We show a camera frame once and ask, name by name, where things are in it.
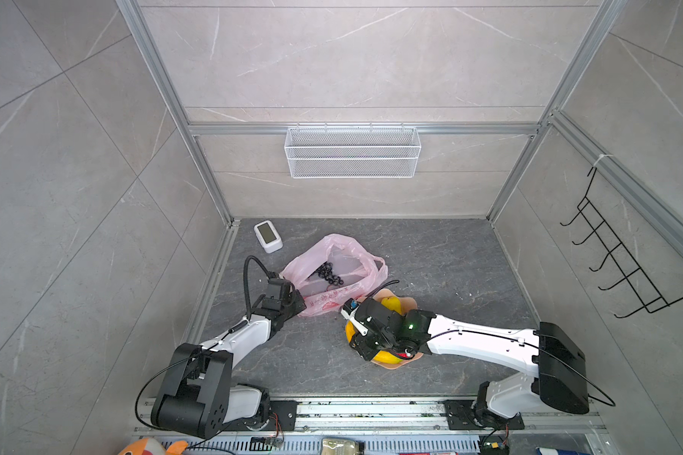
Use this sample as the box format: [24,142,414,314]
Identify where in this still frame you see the small white digital clock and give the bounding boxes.
[253,220,283,254]

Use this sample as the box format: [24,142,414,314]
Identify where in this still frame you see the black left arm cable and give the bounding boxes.
[242,255,277,317]

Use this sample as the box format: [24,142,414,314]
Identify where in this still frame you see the yellow fake banana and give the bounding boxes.
[345,322,402,365]

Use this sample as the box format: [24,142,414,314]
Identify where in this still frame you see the black wire hook rack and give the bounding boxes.
[560,166,683,320]

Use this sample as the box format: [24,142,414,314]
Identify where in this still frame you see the white wire mesh basket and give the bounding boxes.
[284,126,422,179]

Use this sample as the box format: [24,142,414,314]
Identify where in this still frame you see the aluminium mounting rail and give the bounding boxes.
[130,394,610,455]

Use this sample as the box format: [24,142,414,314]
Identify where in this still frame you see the pink scalloped plastic bowl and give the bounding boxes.
[371,288,423,370]

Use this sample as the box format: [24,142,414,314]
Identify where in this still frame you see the black fake grapes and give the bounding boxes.
[315,262,345,286]

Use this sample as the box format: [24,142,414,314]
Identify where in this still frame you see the yellow fake lemon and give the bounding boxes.
[381,296,404,315]

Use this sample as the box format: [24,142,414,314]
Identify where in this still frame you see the orange plush toy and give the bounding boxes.
[119,437,190,455]

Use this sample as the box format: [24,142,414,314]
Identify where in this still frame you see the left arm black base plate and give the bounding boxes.
[222,400,299,432]

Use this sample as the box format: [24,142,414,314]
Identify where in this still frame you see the pink plastic bag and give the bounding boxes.
[281,234,388,318]

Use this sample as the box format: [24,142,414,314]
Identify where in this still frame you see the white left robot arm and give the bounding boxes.
[150,278,305,439]

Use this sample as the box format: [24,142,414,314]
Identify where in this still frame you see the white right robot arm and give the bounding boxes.
[341,297,589,428]

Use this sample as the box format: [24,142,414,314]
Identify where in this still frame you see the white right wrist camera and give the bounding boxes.
[341,299,372,337]

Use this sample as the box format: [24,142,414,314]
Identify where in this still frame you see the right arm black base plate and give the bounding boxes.
[442,400,525,430]

